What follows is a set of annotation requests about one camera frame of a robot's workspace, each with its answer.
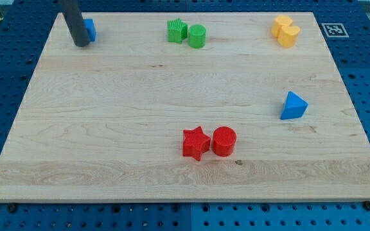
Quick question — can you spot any blue triangle block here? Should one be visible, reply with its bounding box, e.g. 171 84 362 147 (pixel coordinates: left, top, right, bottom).
280 91 308 120

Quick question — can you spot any light wooden board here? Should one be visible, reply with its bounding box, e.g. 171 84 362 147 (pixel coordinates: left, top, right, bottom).
0 12 370 203

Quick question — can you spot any red star block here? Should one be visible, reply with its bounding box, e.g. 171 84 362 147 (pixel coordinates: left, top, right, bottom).
182 126 211 161

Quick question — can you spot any red cylinder block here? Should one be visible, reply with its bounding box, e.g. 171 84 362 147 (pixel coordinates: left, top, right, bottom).
212 126 237 157

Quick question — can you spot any green cylinder block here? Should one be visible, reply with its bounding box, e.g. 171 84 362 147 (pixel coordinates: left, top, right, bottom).
188 24 206 49

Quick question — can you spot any green star block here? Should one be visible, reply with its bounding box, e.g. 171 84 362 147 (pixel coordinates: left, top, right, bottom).
167 18 188 44

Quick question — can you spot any yellow heart block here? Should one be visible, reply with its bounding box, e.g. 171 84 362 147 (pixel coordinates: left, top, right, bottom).
277 26 301 48

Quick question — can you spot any blue cube block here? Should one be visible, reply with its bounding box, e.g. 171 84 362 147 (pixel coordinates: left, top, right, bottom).
84 19 96 42

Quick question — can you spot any yellow hexagon block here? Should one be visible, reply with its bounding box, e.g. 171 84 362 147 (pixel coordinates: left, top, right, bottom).
271 15 293 37

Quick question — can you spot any white fiducial marker tag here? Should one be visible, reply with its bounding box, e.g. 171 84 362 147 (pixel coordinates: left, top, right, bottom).
321 22 349 38

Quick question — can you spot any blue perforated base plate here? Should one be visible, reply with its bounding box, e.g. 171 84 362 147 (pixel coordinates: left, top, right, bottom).
0 0 370 230

